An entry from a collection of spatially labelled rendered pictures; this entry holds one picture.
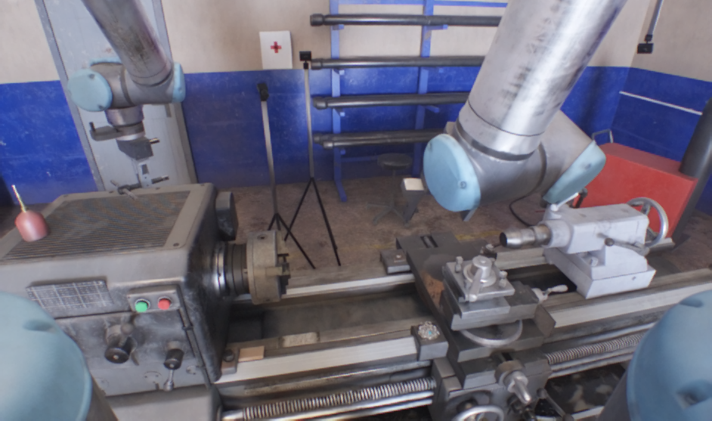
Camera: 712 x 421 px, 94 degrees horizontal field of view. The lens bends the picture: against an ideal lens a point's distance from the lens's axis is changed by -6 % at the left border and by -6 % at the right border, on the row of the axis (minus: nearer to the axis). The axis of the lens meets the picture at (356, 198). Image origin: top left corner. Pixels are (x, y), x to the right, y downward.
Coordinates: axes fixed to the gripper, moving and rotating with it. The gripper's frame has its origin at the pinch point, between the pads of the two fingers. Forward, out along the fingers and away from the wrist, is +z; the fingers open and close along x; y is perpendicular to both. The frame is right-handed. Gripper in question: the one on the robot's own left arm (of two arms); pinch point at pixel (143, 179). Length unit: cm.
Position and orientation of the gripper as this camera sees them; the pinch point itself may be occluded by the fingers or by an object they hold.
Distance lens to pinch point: 118.6
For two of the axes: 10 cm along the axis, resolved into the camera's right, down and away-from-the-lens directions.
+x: -7.7, -3.0, 5.7
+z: 0.0, 8.8, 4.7
